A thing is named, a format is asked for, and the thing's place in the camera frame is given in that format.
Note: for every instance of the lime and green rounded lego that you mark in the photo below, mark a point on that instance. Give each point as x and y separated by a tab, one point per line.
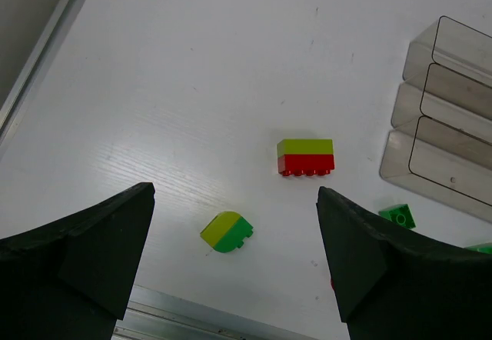
227	231

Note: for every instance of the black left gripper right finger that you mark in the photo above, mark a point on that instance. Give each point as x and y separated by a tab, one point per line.
393	283

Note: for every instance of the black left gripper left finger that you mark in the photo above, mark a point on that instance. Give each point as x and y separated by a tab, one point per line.
72	278

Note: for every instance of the green lego brick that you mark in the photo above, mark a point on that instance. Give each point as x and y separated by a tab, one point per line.
485	248

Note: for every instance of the lime and red lego block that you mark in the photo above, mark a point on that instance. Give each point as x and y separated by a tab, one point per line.
305	156

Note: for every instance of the small green square lego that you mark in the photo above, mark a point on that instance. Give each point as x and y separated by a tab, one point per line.
399	214

